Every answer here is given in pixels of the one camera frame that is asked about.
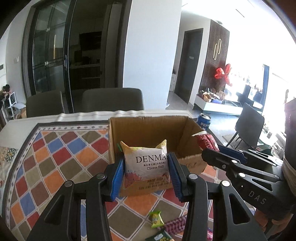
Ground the white low cabinet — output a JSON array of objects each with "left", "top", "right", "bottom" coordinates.
[{"left": 193, "top": 100, "right": 244, "bottom": 115}]

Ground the grey dining chair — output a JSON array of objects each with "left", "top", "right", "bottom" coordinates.
[
  {"left": 26, "top": 91, "right": 65, "bottom": 118},
  {"left": 82, "top": 88, "right": 144, "bottom": 114}
]

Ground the dark slatted wall panel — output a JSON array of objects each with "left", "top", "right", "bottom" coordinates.
[{"left": 199, "top": 20, "right": 231, "bottom": 93}]

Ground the black range hood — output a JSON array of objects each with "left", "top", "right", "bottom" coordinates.
[{"left": 79, "top": 32, "right": 102, "bottom": 51}]

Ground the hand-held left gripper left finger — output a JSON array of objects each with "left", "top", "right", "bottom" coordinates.
[{"left": 26, "top": 158, "right": 125, "bottom": 241}]

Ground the dark green snack packet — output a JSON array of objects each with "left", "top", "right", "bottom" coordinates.
[{"left": 145, "top": 230, "right": 174, "bottom": 241}]

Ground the dark interior door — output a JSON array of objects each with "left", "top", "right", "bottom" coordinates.
[{"left": 174, "top": 28, "right": 204, "bottom": 105}]

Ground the person's right hand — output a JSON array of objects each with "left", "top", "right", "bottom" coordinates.
[{"left": 255, "top": 209, "right": 295, "bottom": 241}]

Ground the red snack packet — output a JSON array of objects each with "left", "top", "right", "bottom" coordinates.
[{"left": 191, "top": 130, "right": 220, "bottom": 151}]

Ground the white stool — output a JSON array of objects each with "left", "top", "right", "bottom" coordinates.
[{"left": 3, "top": 91, "right": 26, "bottom": 119}]

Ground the dark side chair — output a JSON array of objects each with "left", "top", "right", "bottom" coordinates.
[{"left": 226, "top": 103, "right": 265, "bottom": 150}]

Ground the white pink snack packet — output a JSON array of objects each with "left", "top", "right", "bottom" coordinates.
[{"left": 120, "top": 139, "right": 173, "bottom": 193}]

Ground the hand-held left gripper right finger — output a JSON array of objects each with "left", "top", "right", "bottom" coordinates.
[{"left": 168, "top": 152, "right": 267, "bottom": 241}]

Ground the blue soda can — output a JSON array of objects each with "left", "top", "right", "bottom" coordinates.
[{"left": 196, "top": 113, "right": 211, "bottom": 131}]

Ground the cream table cover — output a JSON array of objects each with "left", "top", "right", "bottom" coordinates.
[{"left": 0, "top": 110, "right": 193, "bottom": 139}]

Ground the floral place mat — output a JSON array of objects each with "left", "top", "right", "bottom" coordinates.
[{"left": 0, "top": 146, "right": 18, "bottom": 200}]

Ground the brown cardboard box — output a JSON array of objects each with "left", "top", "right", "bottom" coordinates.
[{"left": 108, "top": 116, "right": 208, "bottom": 198}]

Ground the red flower decoration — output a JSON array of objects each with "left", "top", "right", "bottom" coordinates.
[{"left": 214, "top": 63, "right": 233, "bottom": 85}]

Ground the small green candy packet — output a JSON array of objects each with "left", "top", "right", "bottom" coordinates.
[{"left": 149, "top": 210, "right": 165, "bottom": 229}]

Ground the colourful diamond tablecloth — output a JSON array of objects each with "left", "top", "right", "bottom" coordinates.
[{"left": 2, "top": 122, "right": 213, "bottom": 241}]

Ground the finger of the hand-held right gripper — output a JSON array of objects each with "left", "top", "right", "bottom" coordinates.
[
  {"left": 218, "top": 145, "right": 283, "bottom": 166},
  {"left": 201, "top": 148, "right": 281, "bottom": 186}
]

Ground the black framed glass door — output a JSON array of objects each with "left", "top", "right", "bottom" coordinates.
[{"left": 21, "top": 0, "right": 75, "bottom": 112}]

